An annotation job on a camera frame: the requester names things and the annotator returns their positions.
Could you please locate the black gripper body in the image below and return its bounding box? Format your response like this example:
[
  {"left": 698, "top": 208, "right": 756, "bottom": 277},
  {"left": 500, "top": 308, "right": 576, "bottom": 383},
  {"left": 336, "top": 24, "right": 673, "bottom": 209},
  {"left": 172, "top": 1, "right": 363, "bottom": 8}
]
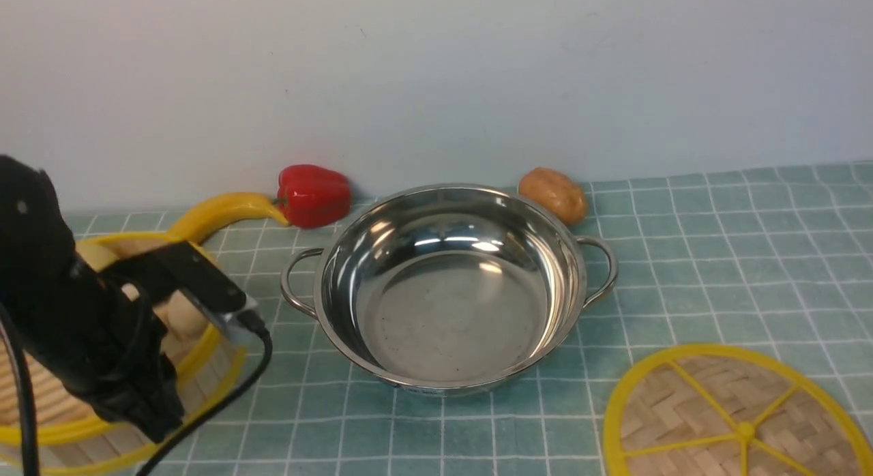
[{"left": 1, "top": 155, "right": 185, "bottom": 444}]

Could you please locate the green checkered tablecloth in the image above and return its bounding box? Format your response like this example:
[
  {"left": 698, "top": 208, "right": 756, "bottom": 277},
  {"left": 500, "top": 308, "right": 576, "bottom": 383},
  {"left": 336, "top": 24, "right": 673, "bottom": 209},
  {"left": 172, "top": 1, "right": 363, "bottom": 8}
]
[{"left": 65, "top": 164, "right": 871, "bottom": 475}]

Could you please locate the stainless steel two-handled pot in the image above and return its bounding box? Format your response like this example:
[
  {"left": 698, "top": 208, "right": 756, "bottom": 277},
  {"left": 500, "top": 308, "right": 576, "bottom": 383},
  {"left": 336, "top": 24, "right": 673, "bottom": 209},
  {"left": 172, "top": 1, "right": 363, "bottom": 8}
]
[{"left": 280, "top": 183, "right": 619, "bottom": 396}]

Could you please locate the yellow banana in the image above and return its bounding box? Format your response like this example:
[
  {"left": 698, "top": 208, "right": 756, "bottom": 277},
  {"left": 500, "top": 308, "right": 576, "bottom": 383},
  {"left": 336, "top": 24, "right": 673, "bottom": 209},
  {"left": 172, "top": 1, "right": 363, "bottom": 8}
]
[{"left": 166, "top": 192, "right": 290, "bottom": 245}]

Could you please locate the bamboo steamer basket yellow rim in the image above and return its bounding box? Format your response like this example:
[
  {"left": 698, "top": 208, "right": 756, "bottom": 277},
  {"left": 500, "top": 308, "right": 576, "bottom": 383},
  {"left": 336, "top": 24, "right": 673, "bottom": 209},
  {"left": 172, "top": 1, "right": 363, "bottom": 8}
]
[{"left": 1, "top": 233, "right": 246, "bottom": 475}]

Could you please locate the brown potato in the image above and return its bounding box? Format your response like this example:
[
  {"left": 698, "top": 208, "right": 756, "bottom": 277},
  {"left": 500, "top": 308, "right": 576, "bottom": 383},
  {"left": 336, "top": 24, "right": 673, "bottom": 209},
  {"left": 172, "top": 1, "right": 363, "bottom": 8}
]
[{"left": 518, "top": 166, "right": 589, "bottom": 226}]

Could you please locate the black cable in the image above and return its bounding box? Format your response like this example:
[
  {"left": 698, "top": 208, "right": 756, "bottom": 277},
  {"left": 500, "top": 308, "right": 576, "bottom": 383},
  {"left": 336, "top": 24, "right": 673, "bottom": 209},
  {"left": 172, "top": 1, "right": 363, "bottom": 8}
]
[{"left": 136, "top": 311, "right": 273, "bottom": 476}]

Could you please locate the red bell pepper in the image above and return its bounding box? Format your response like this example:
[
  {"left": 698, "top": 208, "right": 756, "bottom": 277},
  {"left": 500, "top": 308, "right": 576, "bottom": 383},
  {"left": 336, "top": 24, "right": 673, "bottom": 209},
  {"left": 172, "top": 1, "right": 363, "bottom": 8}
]
[{"left": 276, "top": 164, "right": 352, "bottom": 228}]

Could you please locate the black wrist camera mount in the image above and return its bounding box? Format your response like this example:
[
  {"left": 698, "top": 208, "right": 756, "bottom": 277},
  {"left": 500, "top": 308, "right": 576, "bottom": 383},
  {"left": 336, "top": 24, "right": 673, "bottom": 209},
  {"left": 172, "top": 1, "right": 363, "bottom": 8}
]
[{"left": 100, "top": 241, "right": 269, "bottom": 342}]

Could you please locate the yellow rimmed woven steamer lid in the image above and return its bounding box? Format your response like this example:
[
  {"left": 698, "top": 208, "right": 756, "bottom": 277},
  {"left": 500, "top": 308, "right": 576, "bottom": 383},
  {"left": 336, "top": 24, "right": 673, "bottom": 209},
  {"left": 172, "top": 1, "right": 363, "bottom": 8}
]
[{"left": 603, "top": 344, "right": 872, "bottom": 475}]

